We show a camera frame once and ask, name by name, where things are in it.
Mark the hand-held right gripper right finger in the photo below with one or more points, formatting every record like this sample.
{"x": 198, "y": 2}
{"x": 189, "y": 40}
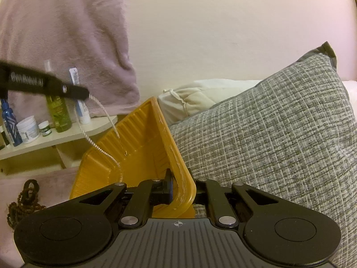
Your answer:
{"x": 220, "y": 201}

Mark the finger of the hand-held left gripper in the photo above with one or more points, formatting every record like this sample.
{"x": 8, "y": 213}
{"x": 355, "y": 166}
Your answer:
{"x": 75, "y": 91}

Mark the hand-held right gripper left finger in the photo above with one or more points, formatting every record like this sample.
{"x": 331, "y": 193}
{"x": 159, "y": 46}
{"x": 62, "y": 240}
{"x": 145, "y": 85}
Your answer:
{"x": 139, "y": 198}

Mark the yellow plastic tray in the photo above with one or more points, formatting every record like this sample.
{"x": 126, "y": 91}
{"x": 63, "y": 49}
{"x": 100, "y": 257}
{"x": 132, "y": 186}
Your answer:
{"x": 134, "y": 145}

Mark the white and blue tube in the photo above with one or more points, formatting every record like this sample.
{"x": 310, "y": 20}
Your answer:
{"x": 83, "y": 111}

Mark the green spray bottle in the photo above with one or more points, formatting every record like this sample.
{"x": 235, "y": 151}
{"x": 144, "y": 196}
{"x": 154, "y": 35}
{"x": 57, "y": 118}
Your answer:
{"x": 60, "y": 114}

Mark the blue spray bottle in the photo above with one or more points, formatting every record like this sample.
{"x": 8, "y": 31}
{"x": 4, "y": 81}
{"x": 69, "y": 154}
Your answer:
{"x": 9, "y": 122}

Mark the small green label jar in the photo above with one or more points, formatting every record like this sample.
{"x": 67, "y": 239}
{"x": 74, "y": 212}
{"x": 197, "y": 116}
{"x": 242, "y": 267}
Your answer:
{"x": 45, "y": 129}

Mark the white cream jar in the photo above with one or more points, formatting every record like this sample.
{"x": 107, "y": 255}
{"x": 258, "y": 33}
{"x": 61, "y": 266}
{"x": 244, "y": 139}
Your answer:
{"x": 28, "y": 131}

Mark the lavender hanging towel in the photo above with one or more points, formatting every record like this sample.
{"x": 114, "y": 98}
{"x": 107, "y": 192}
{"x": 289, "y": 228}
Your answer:
{"x": 69, "y": 33}

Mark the black lip balm stick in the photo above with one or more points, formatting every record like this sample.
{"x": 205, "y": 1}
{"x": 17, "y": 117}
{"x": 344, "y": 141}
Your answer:
{"x": 3, "y": 138}

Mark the cream corner shelf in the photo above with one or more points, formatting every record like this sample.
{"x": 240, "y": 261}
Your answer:
{"x": 41, "y": 150}

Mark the grey woven pillow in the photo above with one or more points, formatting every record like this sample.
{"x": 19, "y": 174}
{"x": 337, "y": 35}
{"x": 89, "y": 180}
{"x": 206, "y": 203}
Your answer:
{"x": 265, "y": 145}

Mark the lavender table towel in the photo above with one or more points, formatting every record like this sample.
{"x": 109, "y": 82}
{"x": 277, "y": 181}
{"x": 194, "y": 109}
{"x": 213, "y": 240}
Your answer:
{"x": 41, "y": 184}

